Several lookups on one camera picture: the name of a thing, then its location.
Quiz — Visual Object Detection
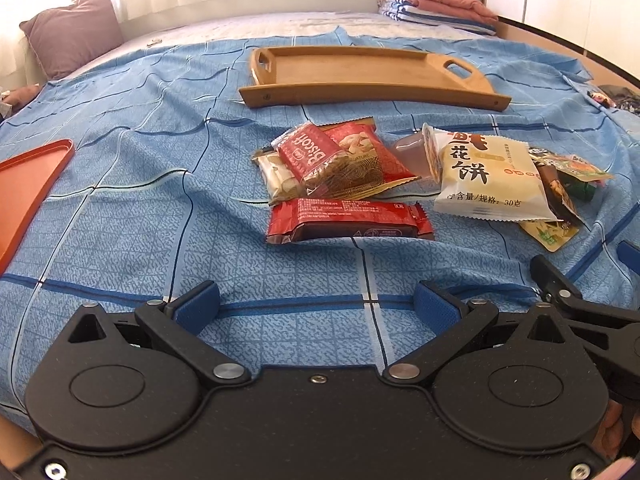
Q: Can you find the white cracker pack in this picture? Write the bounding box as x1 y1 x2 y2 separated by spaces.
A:
250 148 306 206

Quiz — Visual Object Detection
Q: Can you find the folded blue striped blanket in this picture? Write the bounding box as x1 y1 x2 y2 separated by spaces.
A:
378 0 497 36

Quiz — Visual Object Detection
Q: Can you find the white mattress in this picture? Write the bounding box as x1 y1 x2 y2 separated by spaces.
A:
70 12 481 78

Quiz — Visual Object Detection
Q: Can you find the white flower cake pack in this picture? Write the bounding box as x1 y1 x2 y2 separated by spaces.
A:
422 124 556 222

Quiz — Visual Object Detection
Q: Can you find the dark red chocolate bar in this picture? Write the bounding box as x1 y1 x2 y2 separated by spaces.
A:
266 198 435 245

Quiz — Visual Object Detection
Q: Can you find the dark patterned clothing pile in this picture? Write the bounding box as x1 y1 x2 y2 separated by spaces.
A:
587 84 640 116

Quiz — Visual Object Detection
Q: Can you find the green snack bag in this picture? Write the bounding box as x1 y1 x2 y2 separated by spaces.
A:
559 170 606 202

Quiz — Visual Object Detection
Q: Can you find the wooden serving tray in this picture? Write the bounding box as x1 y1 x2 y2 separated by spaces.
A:
240 46 512 112

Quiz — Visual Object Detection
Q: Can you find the brown sunflower seed pack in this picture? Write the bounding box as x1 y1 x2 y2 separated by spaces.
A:
533 161 585 224

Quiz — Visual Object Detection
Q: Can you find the purple pillow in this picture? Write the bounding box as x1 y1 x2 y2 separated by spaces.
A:
20 0 124 79

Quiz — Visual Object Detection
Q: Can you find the yellow orange tofu snack pack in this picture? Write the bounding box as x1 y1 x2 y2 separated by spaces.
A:
518 220 579 252

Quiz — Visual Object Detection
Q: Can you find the red Biscoff biscuit pack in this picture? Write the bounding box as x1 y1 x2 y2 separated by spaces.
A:
271 122 349 196

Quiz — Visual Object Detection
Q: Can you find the person's right hand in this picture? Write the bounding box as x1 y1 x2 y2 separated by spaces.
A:
591 400 636 479

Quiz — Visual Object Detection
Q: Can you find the red nut snack bag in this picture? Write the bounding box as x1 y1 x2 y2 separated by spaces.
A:
320 117 418 200

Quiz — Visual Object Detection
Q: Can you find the orange plastic tray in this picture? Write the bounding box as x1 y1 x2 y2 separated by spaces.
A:
0 139 75 272

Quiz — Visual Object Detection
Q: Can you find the blue plaid bedsheet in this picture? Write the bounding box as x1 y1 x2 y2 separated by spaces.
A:
1 28 639 425

